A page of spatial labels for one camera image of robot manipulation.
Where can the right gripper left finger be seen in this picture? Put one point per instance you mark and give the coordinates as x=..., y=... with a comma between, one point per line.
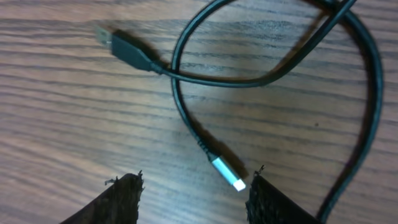
x=118, y=204

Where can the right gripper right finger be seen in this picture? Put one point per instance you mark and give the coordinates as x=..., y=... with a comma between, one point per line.
x=268, y=205

